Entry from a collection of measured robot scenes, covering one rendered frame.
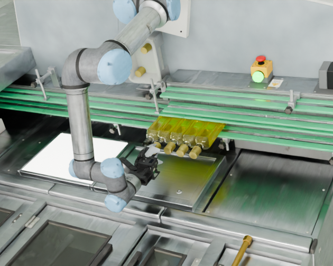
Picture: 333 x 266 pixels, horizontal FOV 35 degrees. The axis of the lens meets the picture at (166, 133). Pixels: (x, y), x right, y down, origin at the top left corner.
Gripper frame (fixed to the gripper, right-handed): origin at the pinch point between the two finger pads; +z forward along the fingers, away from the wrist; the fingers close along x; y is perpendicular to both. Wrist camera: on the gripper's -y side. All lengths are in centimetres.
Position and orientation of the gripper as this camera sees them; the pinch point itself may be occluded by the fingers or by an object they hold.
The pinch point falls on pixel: (153, 150)
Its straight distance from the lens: 213.9
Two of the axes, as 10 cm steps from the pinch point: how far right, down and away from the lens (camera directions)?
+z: 4.5, -5.4, 7.1
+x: -1.6, -8.3, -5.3
